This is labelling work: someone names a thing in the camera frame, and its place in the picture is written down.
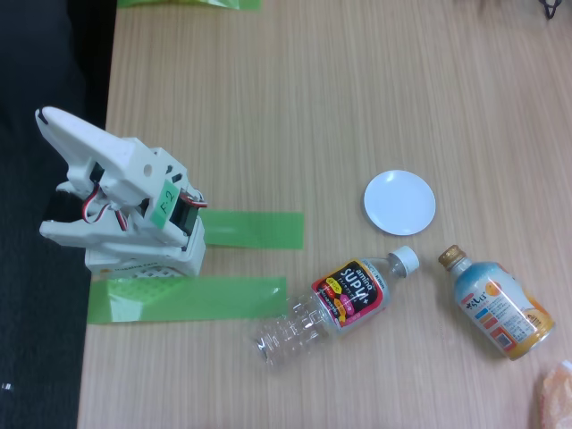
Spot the short green tape strip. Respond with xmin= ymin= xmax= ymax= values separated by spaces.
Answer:
xmin=199 ymin=209 xmax=306 ymax=250

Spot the white round plate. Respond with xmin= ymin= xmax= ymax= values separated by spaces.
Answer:
xmin=362 ymin=169 xmax=437 ymax=237

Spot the green paper label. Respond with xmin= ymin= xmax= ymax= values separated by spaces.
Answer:
xmin=150 ymin=179 xmax=181 ymax=228

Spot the green plastic sheet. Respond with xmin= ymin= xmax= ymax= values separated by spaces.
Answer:
xmin=116 ymin=0 xmax=262 ymax=13

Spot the clear plastic bottle white cap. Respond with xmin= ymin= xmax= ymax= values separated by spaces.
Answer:
xmin=248 ymin=245 xmax=421 ymax=367

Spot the orange drink bottle gold cap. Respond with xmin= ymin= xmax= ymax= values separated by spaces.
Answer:
xmin=437 ymin=244 xmax=556 ymax=362

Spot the black cable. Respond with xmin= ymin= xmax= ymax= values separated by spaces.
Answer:
xmin=538 ymin=0 xmax=563 ymax=20

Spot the long green tape strip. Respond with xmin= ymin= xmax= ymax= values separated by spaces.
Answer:
xmin=88 ymin=275 xmax=288 ymax=326

